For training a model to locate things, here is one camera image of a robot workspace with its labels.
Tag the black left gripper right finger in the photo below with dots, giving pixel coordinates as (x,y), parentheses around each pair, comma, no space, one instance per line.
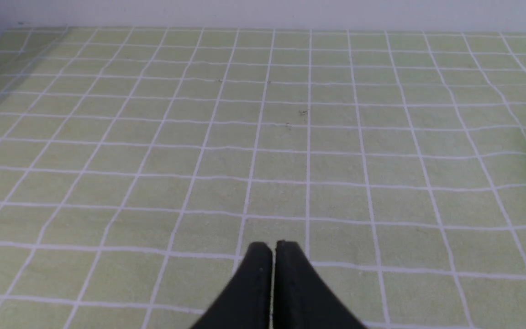
(301,298)

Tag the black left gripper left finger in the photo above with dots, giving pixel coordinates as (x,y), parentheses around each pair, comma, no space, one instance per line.
(245,303)

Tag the green checkered tablecloth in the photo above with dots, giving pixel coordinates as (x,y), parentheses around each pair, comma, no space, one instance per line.
(138,163)

